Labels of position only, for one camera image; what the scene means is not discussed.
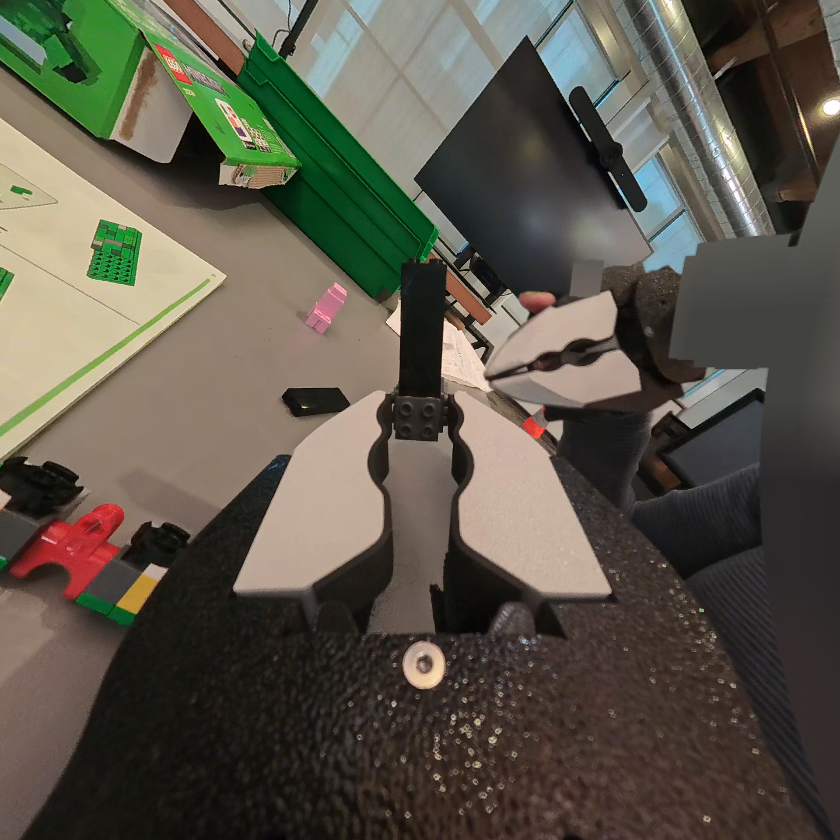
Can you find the person's right forearm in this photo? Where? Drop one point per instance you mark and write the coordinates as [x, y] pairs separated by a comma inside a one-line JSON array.
[[597, 459]]

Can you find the silver ventilation duct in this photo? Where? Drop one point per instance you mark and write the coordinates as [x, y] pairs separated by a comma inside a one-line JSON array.
[[709, 118]]

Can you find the green cardboard box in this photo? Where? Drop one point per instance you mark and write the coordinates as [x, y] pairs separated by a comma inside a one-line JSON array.
[[98, 85]]

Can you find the black monitor stand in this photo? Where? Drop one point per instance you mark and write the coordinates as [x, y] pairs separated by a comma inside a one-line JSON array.
[[479, 269]]

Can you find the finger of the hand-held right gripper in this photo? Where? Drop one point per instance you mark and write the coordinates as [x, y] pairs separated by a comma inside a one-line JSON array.
[[571, 321], [590, 387]]

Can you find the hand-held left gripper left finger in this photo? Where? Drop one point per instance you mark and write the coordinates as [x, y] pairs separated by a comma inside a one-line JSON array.
[[315, 518]]

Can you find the grey desk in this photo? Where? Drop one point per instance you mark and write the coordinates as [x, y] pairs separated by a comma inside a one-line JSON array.
[[229, 367]]

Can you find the green plastic crate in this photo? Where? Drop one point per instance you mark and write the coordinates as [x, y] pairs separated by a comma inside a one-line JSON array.
[[354, 197]]

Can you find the small black monitor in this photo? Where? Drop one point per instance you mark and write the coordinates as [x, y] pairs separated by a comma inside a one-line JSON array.
[[715, 439]]

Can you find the person's right hand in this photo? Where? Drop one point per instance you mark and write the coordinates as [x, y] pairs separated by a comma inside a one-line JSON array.
[[535, 302]]

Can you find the green instruction booklet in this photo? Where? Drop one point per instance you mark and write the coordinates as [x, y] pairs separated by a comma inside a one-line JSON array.
[[79, 315]]

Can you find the black webcam bar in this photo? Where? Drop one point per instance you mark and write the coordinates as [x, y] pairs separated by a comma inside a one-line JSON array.
[[607, 148]]

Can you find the black and tan brick assembly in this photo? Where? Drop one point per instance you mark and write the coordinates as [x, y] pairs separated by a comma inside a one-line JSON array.
[[420, 328]]

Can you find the small red green brick assembly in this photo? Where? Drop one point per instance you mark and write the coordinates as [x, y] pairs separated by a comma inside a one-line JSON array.
[[65, 544]]

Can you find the pink brick pig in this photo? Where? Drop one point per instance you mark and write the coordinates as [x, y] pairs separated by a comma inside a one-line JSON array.
[[326, 308]]

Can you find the folded white paper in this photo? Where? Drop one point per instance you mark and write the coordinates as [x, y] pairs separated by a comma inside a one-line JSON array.
[[466, 354]]

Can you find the round ceiling lamp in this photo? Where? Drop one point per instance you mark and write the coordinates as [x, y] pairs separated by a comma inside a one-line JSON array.
[[832, 107]]

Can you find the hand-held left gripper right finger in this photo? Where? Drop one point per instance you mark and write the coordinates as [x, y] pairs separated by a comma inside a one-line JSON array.
[[525, 525]]

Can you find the black tile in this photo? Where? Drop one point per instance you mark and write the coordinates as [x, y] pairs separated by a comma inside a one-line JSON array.
[[315, 401]]

